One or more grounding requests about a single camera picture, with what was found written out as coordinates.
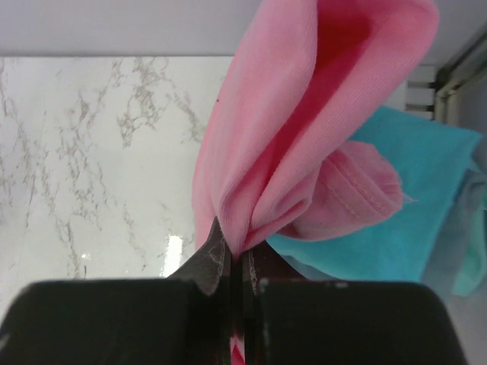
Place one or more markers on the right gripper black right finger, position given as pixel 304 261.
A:
pixel 261 262

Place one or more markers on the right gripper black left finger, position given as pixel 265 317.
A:
pixel 206 266

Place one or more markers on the pink t shirt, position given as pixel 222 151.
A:
pixel 276 156

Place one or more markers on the folded turquoise t shirt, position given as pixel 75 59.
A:
pixel 400 136

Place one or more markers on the folded grey blue t shirt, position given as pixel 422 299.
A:
pixel 436 239

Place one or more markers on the right aluminium corner post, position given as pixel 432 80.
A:
pixel 466 67

